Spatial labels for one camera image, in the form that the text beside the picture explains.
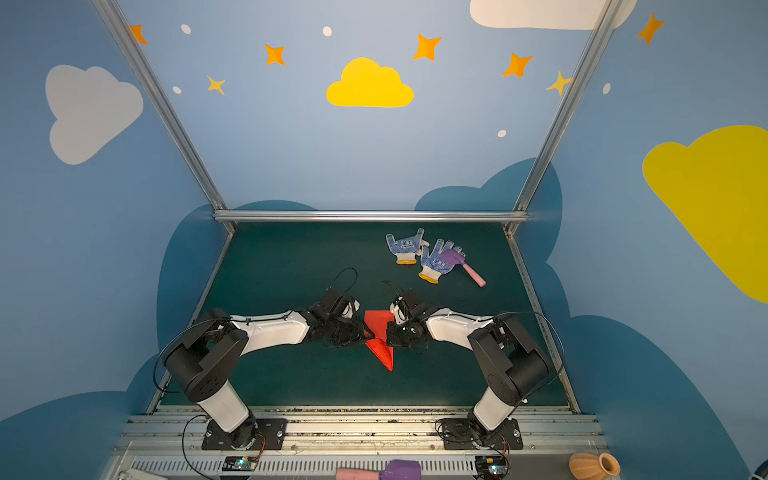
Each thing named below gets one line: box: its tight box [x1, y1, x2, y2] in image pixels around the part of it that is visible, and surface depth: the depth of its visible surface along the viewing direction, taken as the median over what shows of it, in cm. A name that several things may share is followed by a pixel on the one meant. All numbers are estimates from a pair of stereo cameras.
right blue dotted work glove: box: [418, 238, 467, 284], surface depth 113 cm
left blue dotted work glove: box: [386, 228, 430, 265], surface depth 117 cm
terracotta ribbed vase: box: [569, 452, 621, 480], surface depth 63 cm
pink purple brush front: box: [335, 460, 422, 480], surface depth 70 cm
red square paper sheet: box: [364, 310, 395, 372], surface depth 91 cm
